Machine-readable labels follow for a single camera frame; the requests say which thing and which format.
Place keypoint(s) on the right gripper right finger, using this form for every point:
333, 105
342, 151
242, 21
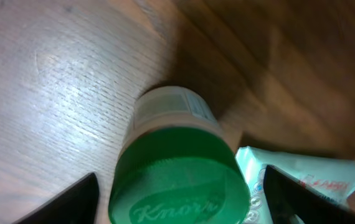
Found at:
291, 202

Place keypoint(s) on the green lid jar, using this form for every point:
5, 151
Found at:
174, 166

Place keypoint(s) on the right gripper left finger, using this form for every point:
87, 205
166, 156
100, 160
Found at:
77, 204

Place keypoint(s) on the mint green wipes pack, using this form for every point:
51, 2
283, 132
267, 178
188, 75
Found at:
332, 178

